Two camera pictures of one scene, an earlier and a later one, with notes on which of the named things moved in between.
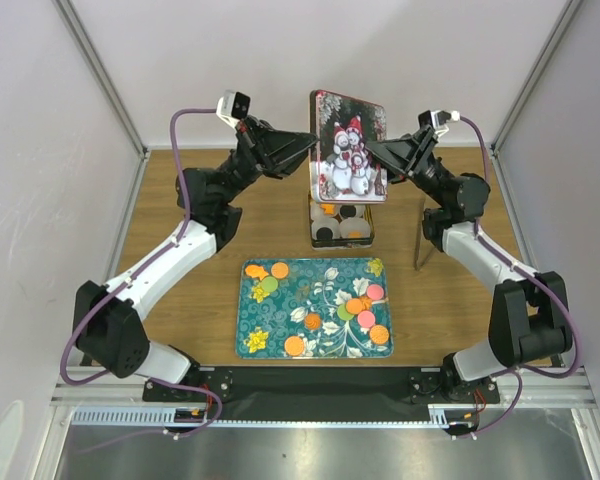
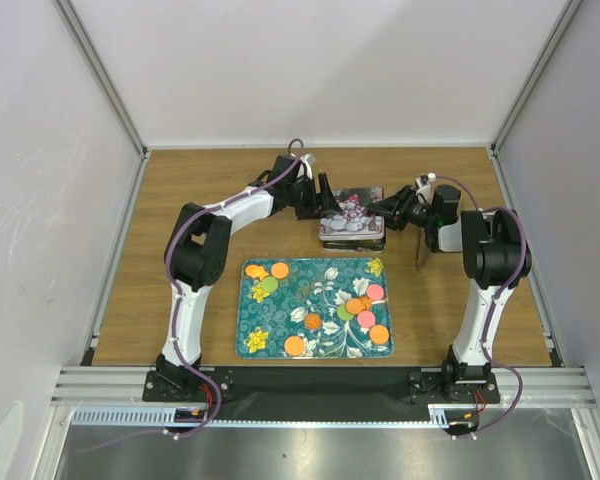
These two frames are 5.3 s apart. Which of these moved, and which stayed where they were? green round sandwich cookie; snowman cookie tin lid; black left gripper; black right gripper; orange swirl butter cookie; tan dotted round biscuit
Moved: black right gripper; snowman cookie tin lid; black left gripper
Stayed: tan dotted round biscuit; green round sandwich cookie; orange swirl butter cookie
